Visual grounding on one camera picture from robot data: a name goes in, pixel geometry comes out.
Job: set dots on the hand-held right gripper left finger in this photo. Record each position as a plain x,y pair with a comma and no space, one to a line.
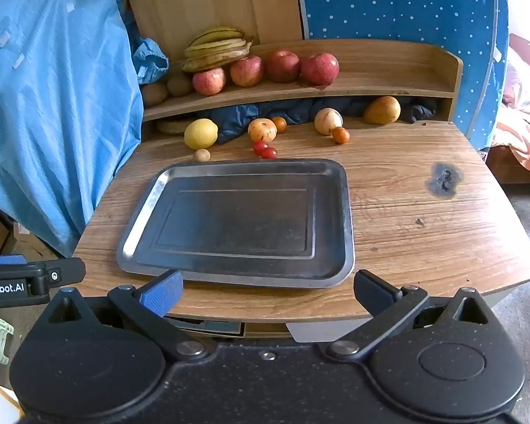
165,292

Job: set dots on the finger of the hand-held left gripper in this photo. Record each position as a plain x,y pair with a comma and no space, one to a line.
68,271
2,259

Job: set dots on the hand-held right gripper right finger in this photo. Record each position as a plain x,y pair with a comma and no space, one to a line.
375,290

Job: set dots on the rectangular metal tray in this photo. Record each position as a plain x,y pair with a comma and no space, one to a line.
247,225

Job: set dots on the yellow lemon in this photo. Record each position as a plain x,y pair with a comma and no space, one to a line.
201,134

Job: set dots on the brown-yellow pear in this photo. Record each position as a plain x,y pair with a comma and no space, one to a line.
382,110

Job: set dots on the speckled orange round fruit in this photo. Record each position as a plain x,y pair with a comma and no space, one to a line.
262,130

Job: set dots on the cardboard box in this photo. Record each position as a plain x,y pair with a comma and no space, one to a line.
0,234

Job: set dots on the small tan round fruit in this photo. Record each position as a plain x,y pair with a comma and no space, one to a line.
202,155

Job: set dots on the light blue plastic garment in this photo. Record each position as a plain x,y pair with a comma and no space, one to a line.
57,110

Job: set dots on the small orange mandarin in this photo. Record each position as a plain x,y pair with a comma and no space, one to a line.
341,135

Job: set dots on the red cherry tomato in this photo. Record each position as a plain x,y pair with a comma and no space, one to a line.
270,153
259,147

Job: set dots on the pale striped round fruit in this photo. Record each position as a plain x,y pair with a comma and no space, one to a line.
327,121

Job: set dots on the brown kiwi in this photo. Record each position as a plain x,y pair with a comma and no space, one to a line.
154,95
179,85

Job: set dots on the dark blue cloth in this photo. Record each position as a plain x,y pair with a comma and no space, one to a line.
291,112

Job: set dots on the pink-red apple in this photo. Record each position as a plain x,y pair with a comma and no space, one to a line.
209,81
246,71

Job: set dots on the curved wooden shelf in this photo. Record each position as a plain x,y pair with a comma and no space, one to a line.
380,70

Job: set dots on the dark red apple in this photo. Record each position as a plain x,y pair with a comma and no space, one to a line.
282,66
320,69

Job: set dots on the pink patterned bedding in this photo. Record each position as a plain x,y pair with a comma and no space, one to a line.
523,110

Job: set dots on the brown-spotted banana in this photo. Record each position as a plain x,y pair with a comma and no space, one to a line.
212,62

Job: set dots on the greenish yellow banana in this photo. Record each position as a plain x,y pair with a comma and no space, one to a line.
218,32

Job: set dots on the blue white-dotted fabric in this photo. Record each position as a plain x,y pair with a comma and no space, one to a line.
402,4

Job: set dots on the light wooden board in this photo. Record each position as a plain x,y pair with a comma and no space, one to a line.
203,0

